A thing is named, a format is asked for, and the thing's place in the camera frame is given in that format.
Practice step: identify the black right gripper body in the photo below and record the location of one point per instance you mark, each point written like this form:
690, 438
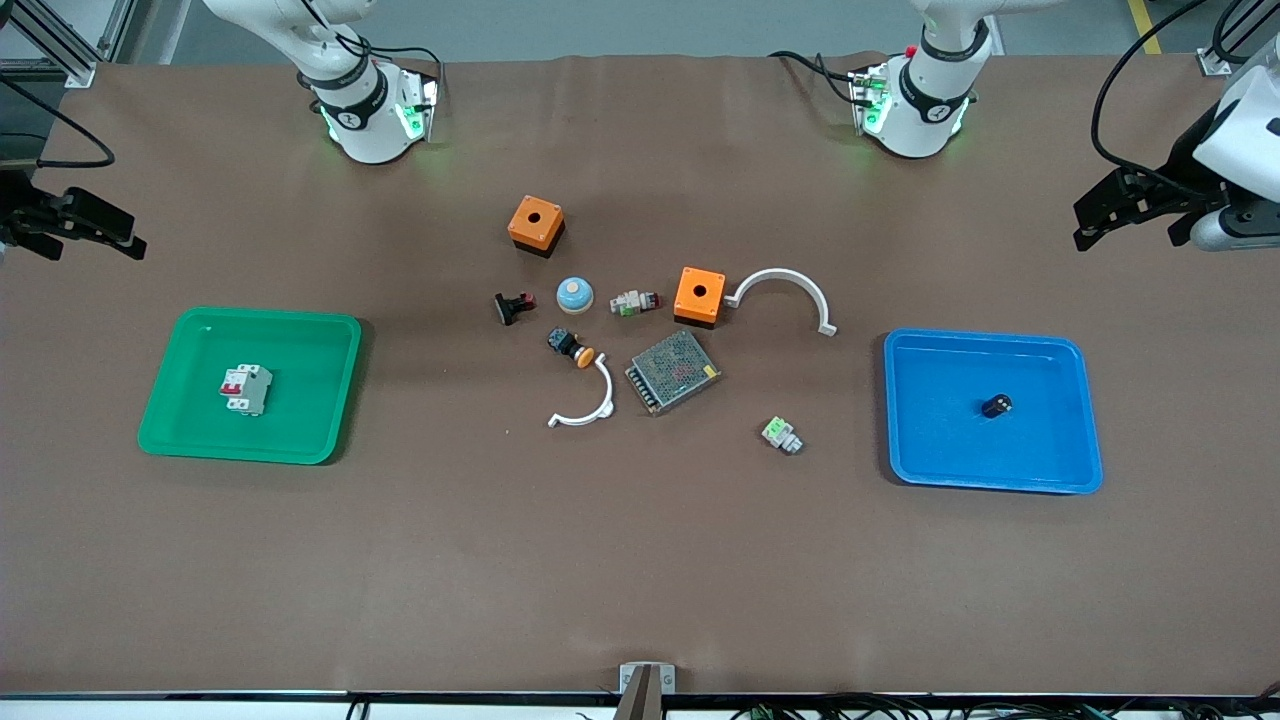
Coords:
22, 217

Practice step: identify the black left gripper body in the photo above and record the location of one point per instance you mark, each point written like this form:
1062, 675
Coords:
1176, 176

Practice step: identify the grey red circuit breaker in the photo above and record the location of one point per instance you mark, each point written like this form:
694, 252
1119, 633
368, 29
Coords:
247, 390

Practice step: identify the black cylindrical capacitor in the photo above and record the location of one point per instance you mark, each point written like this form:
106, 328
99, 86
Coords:
996, 406

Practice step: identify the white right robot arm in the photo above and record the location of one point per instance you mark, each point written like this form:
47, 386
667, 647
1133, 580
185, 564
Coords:
365, 130

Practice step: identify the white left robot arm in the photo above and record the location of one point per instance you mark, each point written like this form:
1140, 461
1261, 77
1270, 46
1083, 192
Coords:
925, 110

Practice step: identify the green plastic tray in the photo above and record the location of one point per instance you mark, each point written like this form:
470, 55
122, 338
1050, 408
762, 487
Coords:
300, 400

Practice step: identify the blue plastic tray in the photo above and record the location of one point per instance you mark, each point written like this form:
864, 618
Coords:
950, 450

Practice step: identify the orange black button box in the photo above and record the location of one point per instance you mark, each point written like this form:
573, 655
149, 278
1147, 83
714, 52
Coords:
535, 222
699, 295

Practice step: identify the black orange push button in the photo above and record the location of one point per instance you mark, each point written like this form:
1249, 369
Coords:
566, 345

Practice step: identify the blue dome button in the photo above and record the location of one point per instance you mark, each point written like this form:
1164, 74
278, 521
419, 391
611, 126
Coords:
575, 296

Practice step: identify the metal mesh power supply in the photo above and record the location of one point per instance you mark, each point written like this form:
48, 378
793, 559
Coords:
672, 372

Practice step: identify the white green red indicator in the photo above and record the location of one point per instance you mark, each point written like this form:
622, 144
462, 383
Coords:
630, 303

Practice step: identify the aluminium frame profile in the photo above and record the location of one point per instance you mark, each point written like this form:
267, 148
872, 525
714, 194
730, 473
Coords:
1215, 62
70, 65

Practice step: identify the large white arc bracket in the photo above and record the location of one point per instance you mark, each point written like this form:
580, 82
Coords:
790, 275

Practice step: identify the green white switch block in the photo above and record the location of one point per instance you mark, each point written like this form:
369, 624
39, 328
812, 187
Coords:
780, 434

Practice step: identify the black red switch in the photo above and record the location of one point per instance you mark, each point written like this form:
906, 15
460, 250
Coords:
512, 308

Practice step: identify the small white arc bracket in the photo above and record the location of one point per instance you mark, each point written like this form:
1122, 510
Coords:
604, 395

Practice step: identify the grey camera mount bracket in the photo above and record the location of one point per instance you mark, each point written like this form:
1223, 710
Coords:
645, 690

